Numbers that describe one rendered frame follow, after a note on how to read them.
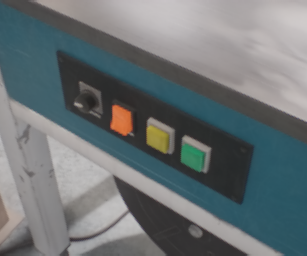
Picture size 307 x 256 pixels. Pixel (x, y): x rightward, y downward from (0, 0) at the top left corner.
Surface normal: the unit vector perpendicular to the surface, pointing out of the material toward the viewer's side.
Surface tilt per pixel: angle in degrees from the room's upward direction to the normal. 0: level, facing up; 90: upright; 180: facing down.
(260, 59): 0
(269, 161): 90
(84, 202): 0
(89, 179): 0
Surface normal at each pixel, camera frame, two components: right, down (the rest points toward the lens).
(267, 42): 0.00, -0.71
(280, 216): -0.59, 0.57
